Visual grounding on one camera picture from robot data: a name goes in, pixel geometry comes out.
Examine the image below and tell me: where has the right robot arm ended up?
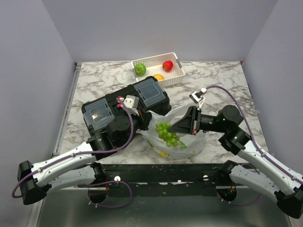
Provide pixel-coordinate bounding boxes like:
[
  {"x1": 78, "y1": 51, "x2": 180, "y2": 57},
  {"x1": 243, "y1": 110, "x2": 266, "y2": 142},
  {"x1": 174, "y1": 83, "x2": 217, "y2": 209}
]
[{"x1": 168, "y1": 105, "x2": 303, "y2": 218}]

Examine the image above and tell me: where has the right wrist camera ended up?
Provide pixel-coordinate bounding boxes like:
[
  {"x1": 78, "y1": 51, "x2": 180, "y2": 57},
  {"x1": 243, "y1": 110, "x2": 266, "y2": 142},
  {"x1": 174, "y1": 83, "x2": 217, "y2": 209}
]
[{"x1": 189, "y1": 88, "x2": 207, "y2": 108}]

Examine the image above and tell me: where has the white perforated plastic basket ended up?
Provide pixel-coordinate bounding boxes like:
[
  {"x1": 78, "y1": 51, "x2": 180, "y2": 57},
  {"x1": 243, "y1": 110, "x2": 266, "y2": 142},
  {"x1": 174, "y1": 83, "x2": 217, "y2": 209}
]
[{"x1": 131, "y1": 52, "x2": 185, "y2": 87}]

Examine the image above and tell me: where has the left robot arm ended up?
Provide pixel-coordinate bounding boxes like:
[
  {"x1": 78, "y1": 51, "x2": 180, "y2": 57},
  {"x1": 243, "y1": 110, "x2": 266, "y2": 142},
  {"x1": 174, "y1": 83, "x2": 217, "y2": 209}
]
[{"x1": 12, "y1": 111, "x2": 152, "y2": 205}]

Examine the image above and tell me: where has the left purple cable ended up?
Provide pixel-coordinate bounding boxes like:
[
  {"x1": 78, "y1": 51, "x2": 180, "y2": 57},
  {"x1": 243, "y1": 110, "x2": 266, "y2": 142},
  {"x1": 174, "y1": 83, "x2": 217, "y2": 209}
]
[{"x1": 11, "y1": 98, "x2": 135, "y2": 209}]

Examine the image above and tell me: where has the green fake grape bunch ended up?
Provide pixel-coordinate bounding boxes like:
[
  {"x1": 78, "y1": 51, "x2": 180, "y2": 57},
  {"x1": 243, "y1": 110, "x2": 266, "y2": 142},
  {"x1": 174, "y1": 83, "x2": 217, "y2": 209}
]
[{"x1": 155, "y1": 122, "x2": 179, "y2": 147}]

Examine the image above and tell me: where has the black plastic toolbox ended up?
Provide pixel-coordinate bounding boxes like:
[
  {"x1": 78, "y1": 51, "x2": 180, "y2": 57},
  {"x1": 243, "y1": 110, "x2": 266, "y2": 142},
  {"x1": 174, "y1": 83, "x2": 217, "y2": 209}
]
[{"x1": 81, "y1": 76, "x2": 171, "y2": 139}]

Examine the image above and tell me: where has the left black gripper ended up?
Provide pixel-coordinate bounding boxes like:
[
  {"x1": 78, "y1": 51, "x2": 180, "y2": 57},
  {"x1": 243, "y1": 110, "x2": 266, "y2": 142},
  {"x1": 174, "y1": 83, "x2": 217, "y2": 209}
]
[{"x1": 119, "y1": 107, "x2": 153, "y2": 148}]

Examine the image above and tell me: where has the black mounting rail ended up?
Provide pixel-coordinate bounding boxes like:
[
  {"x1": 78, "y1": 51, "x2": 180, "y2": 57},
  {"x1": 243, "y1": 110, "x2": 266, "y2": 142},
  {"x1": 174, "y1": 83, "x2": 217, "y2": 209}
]
[{"x1": 88, "y1": 161, "x2": 235, "y2": 201}]

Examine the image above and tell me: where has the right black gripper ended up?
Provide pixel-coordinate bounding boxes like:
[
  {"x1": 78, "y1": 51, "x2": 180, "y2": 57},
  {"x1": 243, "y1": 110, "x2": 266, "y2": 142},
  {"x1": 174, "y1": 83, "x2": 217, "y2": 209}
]
[{"x1": 168, "y1": 105, "x2": 228, "y2": 135}]

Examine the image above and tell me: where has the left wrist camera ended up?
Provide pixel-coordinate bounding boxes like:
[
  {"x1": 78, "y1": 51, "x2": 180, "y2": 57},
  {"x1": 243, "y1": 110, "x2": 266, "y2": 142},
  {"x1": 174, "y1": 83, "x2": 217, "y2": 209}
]
[{"x1": 122, "y1": 95, "x2": 139, "y2": 115}]

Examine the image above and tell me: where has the white lemon print plastic bag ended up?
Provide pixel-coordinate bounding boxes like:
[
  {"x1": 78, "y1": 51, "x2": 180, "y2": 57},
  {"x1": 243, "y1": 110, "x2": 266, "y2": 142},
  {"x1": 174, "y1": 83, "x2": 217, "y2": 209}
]
[{"x1": 140, "y1": 104, "x2": 206, "y2": 159}]

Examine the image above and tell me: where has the yellow fake lemon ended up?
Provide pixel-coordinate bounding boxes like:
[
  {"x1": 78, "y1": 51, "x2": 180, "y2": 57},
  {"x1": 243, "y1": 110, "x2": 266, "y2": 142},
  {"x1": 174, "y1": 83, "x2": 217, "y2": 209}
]
[{"x1": 153, "y1": 74, "x2": 165, "y2": 81}]

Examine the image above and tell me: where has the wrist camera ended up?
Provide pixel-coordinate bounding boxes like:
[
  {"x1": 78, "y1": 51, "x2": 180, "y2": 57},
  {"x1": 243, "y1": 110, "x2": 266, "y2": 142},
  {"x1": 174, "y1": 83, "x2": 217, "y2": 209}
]
[
  {"x1": 122, "y1": 95, "x2": 139, "y2": 115},
  {"x1": 189, "y1": 88, "x2": 207, "y2": 108}
]

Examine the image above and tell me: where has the green fake guava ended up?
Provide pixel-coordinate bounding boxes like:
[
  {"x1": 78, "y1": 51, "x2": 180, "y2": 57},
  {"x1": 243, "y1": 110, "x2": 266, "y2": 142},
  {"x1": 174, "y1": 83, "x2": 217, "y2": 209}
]
[{"x1": 134, "y1": 63, "x2": 146, "y2": 76}]

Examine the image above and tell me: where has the red fake apple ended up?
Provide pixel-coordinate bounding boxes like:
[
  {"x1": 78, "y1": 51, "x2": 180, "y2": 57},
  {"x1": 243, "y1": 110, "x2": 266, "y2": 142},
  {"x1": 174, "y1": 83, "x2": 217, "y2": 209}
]
[{"x1": 162, "y1": 61, "x2": 174, "y2": 72}]

